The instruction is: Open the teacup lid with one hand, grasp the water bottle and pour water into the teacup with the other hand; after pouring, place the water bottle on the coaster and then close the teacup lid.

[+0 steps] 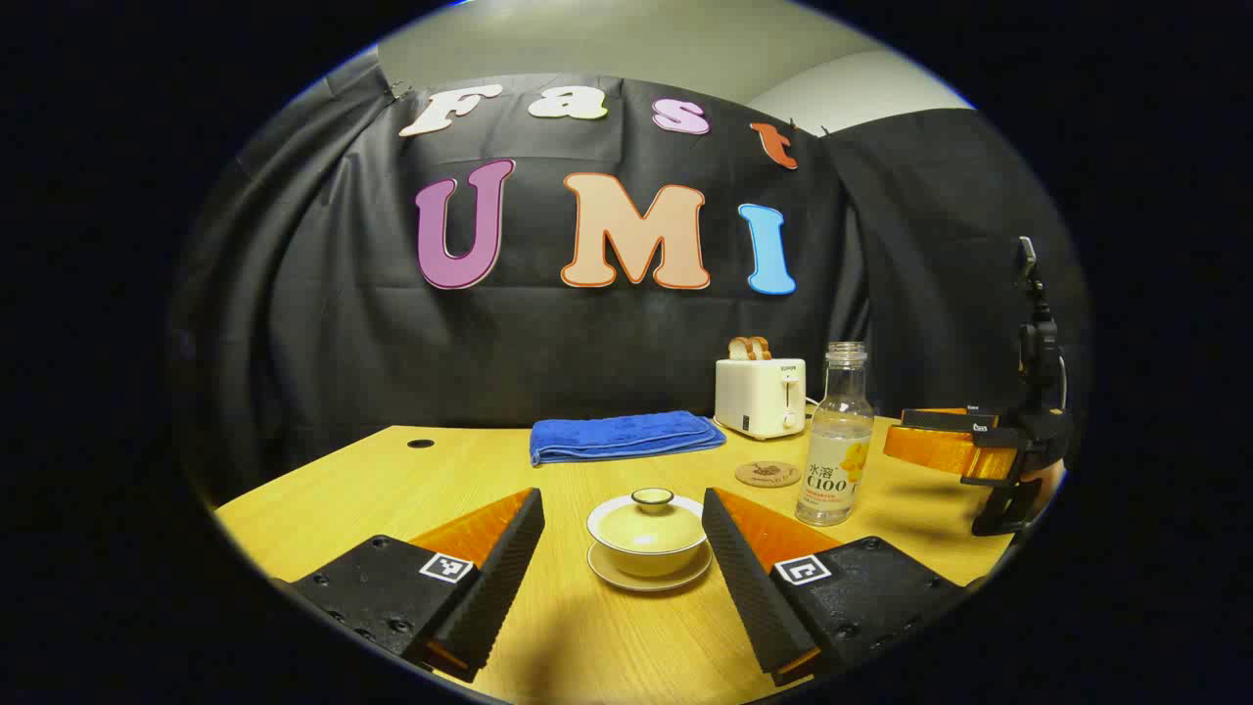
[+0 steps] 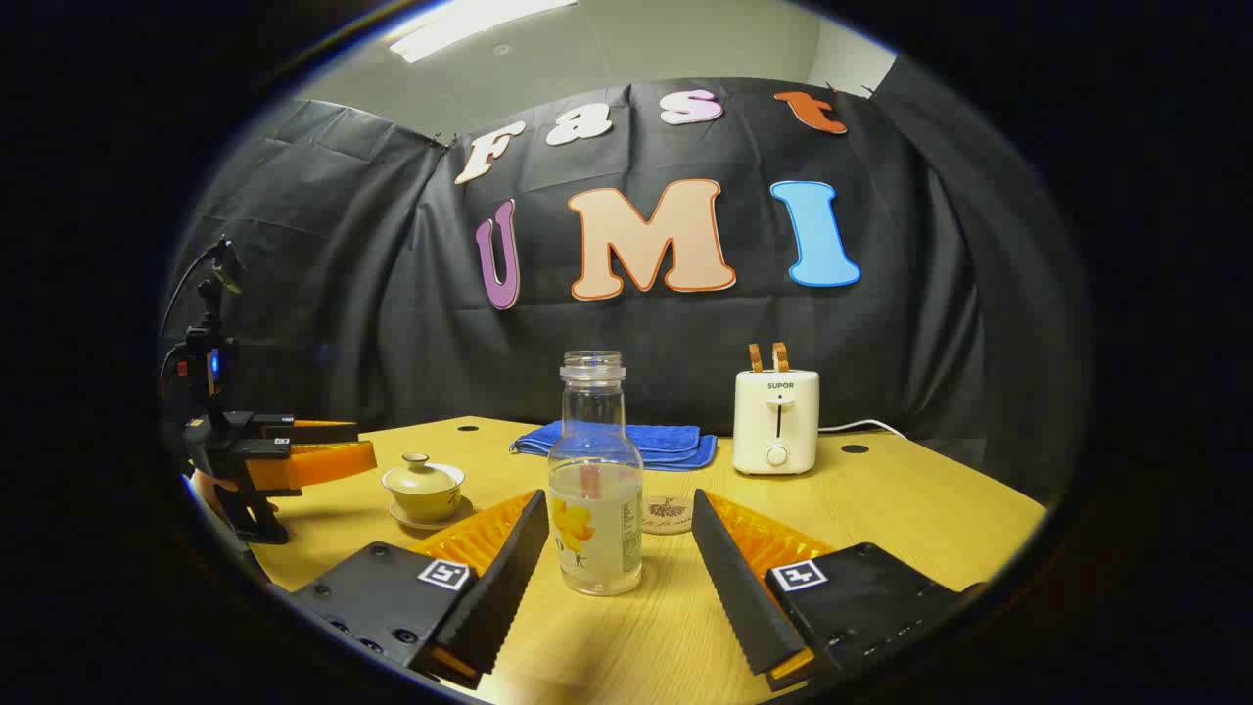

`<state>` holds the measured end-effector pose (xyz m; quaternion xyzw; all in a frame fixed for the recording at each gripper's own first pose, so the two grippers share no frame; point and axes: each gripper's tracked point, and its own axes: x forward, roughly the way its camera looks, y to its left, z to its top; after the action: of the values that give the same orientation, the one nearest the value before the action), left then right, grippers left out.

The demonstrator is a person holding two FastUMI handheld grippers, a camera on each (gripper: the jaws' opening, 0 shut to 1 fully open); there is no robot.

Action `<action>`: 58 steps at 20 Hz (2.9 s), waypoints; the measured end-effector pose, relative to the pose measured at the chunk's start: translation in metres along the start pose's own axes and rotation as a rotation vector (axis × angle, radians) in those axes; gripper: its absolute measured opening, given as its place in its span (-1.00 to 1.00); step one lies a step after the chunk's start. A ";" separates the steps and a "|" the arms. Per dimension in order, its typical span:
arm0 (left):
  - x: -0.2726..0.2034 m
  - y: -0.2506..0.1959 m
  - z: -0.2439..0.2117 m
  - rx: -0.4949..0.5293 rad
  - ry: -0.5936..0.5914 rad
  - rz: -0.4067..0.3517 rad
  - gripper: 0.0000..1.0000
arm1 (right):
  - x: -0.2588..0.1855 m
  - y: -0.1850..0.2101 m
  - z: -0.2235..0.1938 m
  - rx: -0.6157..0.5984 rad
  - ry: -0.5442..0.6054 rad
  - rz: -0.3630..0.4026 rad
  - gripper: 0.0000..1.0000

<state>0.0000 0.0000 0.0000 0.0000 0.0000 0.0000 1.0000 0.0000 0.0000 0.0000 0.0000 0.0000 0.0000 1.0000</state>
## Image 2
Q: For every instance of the toast bread slice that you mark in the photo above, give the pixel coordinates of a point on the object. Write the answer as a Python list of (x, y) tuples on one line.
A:
[(756, 357), (780, 356)]

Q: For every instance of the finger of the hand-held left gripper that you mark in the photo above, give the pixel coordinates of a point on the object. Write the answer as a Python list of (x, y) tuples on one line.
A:
[(313, 429), (313, 465)]

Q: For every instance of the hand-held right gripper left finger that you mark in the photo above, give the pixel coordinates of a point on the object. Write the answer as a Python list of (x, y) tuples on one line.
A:
[(494, 597)]

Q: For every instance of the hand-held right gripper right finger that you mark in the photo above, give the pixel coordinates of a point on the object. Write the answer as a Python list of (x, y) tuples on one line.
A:
[(744, 597)]

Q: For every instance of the ceiling light panel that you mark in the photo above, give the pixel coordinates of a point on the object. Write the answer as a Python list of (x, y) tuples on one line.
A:
[(460, 24)]

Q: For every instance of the round printed coaster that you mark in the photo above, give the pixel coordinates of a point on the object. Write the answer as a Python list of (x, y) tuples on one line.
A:
[(671, 514)]

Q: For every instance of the white toaster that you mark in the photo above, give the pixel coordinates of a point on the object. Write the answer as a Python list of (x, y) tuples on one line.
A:
[(775, 421)]

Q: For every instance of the black backdrop cloth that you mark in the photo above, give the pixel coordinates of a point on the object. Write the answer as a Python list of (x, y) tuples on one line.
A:
[(392, 294)]

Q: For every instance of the clear water bottle yellow label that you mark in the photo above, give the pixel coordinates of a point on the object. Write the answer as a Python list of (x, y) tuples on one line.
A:
[(594, 548)]

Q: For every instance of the cream ceramic saucer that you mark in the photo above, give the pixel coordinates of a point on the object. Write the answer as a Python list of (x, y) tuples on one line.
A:
[(460, 514)]

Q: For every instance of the folded blue towel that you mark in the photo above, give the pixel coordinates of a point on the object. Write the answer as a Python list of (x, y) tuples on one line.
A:
[(675, 446)]

